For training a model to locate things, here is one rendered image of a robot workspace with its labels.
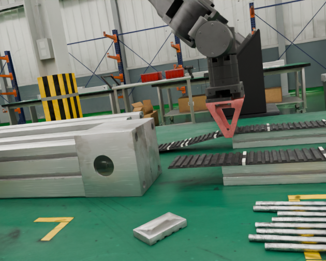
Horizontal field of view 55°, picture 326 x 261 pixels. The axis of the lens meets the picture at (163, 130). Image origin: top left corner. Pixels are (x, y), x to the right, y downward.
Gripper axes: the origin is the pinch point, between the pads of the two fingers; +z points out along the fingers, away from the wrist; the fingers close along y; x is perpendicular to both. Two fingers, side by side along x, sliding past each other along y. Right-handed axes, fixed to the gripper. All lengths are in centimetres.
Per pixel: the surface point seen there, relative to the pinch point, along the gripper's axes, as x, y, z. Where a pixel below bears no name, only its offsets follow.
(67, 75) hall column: -206, -266, -27
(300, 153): 10.6, 19.1, -0.1
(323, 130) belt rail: 16.5, 2.0, 0.9
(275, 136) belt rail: 8.4, 1.9, 1.4
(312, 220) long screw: 9.9, 31.7, 3.0
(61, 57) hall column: -208, -264, -49
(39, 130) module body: -40.6, 4.8, -4.5
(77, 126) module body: -30.9, 4.9, -4.7
